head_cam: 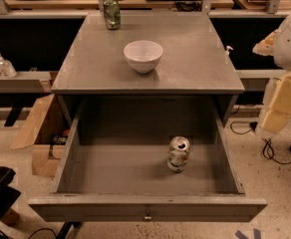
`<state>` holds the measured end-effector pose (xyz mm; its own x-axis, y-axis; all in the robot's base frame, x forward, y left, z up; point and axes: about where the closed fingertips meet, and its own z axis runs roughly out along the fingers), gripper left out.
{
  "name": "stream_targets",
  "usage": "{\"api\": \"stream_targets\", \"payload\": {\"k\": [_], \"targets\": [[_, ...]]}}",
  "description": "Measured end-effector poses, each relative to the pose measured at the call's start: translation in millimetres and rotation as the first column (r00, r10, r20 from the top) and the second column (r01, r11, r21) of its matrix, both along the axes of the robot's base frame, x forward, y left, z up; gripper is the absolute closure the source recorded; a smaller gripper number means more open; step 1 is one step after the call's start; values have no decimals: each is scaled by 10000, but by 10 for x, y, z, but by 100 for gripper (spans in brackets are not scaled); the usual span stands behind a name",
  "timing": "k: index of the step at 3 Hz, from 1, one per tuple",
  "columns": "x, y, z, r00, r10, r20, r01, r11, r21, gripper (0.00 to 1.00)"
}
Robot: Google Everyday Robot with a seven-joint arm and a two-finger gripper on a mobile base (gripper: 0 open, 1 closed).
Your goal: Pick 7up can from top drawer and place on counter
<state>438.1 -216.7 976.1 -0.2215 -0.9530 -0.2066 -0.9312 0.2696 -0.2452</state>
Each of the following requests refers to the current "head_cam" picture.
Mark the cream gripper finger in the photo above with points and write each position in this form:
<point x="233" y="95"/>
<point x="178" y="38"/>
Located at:
<point x="267" y="47"/>
<point x="276" y="111"/>

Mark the white green 7up can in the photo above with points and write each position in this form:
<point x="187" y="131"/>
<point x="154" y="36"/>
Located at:
<point x="178" y="154"/>

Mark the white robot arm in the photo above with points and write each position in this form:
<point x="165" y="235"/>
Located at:
<point x="282" y="58"/>

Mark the grey cabinet counter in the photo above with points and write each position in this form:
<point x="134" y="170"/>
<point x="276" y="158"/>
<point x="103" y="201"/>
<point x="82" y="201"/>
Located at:
<point x="192" y="63"/>

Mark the green soda can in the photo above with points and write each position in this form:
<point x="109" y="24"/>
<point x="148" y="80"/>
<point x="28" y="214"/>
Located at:
<point x="112" y="14"/>

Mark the grey open top drawer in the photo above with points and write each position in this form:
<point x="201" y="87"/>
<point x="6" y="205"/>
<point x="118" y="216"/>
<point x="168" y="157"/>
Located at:
<point x="114" y="166"/>

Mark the small white pump bottle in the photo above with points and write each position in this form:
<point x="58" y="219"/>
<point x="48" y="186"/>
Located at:
<point x="228" y="51"/>

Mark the white ceramic bowl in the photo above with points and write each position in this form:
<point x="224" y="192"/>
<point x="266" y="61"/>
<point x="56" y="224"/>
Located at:
<point x="143" y="55"/>

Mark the brown cardboard box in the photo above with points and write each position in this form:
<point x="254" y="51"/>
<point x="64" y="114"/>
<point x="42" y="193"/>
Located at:
<point x="44" y="121"/>

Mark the clear sanitizer pump bottle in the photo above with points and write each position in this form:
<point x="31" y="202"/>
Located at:
<point x="6" y="68"/>

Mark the metal drawer handle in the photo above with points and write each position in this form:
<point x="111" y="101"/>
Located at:
<point x="147" y="217"/>

